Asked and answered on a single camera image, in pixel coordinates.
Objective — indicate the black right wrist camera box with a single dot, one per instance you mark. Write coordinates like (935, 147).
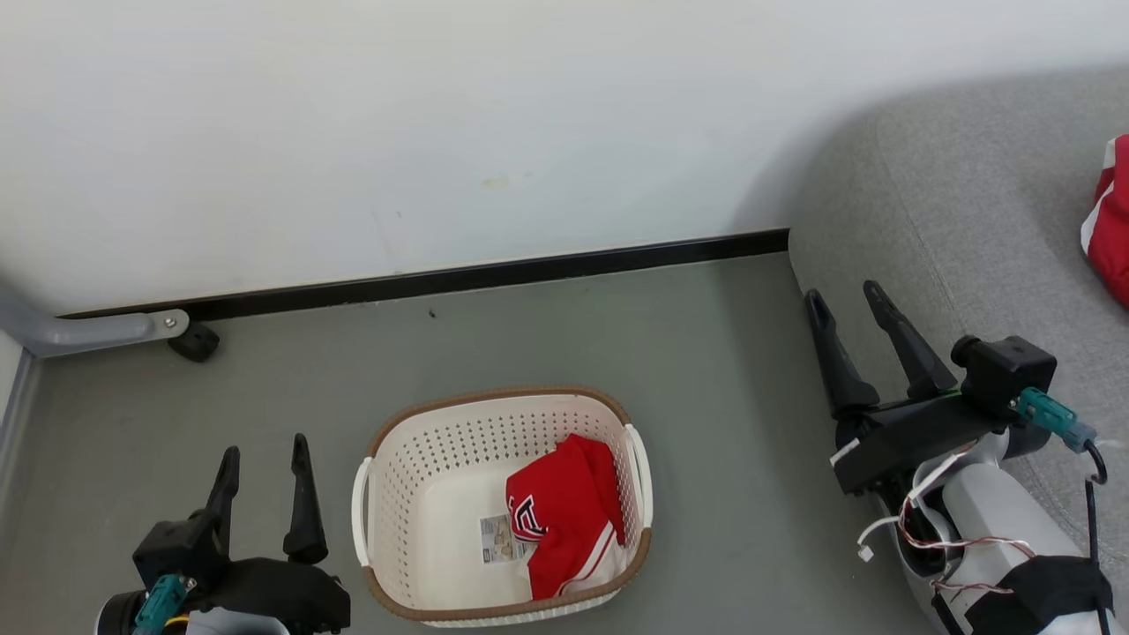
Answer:
(1005, 370)

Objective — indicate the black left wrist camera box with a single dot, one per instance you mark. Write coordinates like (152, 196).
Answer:
(176, 547)

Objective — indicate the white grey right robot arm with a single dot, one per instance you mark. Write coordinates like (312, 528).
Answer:
(997, 511)

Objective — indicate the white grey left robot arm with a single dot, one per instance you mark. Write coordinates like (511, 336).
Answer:
(234, 624)

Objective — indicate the paper label sticker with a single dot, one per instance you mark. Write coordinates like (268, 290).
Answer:
(501, 540)

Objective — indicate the red garment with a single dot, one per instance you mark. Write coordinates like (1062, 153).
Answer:
(564, 494)
(1111, 238)

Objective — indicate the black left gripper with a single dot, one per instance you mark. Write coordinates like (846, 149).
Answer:
(282, 591)

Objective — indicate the grey fabric sofa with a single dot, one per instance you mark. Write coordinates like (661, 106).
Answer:
(970, 220)

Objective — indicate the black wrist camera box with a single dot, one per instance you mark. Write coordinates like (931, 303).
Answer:
(1005, 370)
(176, 547)

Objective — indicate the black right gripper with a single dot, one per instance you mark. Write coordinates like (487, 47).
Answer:
(908, 437)

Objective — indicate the grey metal frame leg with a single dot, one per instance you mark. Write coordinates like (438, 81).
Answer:
(88, 333)

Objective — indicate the black baseboard strip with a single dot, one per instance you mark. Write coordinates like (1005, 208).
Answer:
(529, 267)

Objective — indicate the white perforated laundry basket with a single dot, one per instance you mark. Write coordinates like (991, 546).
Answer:
(441, 529)

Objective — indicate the black caster wheel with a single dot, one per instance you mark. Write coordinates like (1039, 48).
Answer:
(196, 344)

